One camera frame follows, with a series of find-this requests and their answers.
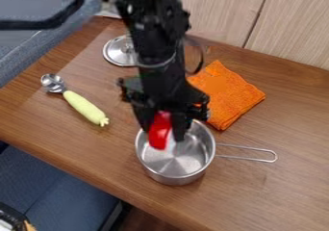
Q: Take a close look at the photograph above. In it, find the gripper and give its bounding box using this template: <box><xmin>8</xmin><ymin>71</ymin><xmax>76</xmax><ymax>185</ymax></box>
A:
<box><xmin>116</xmin><ymin>68</ymin><xmax>213</xmax><ymax>143</ymax></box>

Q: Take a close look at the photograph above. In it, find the red toy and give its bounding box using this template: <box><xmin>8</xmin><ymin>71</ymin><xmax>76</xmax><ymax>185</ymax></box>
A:
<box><xmin>146</xmin><ymin>110</ymin><xmax>174</xmax><ymax>151</ymax></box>

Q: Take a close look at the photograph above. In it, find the silver pot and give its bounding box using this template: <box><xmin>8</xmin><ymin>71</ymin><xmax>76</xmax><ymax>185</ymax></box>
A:
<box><xmin>133</xmin><ymin>118</ymin><xmax>279</xmax><ymax>187</ymax></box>

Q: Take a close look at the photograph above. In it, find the silver pot lid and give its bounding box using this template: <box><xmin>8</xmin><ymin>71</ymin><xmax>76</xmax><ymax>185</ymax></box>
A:
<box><xmin>101</xmin><ymin>34</ymin><xmax>139</xmax><ymax>67</ymax></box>

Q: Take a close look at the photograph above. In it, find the orange cloth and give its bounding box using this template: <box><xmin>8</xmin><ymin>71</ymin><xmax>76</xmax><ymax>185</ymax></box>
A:
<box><xmin>186</xmin><ymin>60</ymin><xmax>267</xmax><ymax>132</ymax></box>

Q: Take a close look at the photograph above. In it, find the yellow handled silver spoon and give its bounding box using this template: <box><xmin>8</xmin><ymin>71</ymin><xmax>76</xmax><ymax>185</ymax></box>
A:
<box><xmin>39</xmin><ymin>73</ymin><xmax>111</xmax><ymax>128</ymax></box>

